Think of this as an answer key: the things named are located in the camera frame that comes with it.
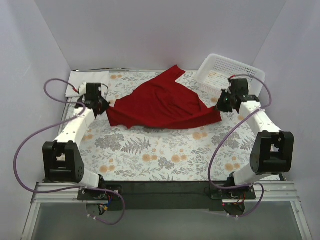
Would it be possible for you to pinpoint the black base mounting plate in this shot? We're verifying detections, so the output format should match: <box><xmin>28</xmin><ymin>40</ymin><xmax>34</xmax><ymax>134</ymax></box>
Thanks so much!
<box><xmin>77</xmin><ymin>180</ymin><xmax>256</xmax><ymax>211</ymax></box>

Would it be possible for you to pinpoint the red t-shirt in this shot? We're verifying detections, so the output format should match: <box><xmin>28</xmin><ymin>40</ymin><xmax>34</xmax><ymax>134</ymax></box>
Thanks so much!
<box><xmin>106</xmin><ymin>65</ymin><xmax>222</xmax><ymax>130</ymax></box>

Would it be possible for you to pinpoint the folded white t-shirt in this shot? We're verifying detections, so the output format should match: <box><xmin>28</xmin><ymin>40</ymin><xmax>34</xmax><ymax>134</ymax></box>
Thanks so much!
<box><xmin>68</xmin><ymin>71</ymin><xmax>110</xmax><ymax>97</ymax></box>

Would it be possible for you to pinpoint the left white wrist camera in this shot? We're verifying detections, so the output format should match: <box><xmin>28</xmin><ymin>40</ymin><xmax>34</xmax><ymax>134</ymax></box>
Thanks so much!
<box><xmin>73</xmin><ymin>82</ymin><xmax>87</xmax><ymax>97</ymax></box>

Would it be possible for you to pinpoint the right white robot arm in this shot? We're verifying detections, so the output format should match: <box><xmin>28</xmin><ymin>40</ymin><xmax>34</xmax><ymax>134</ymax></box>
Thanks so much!
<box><xmin>215</xmin><ymin>74</ymin><xmax>295</xmax><ymax>199</ymax></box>

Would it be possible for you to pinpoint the floral patterned table mat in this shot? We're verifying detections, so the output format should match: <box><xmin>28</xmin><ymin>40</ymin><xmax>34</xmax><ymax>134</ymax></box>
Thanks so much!
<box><xmin>47</xmin><ymin>71</ymin><xmax>283</xmax><ymax>182</ymax></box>

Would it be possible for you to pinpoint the white plastic basket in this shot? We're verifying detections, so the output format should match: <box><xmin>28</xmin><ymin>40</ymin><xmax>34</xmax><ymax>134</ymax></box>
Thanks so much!
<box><xmin>195</xmin><ymin>54</ymin><xmax>266</xmax><ymax>98</ymax></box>

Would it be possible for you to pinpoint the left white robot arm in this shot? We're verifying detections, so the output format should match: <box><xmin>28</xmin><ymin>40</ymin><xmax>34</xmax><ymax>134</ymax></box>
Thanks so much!
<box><xmin>42</xmin><ymin>83</ymin><xmax>110</xmax><ymax>200</ymax></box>

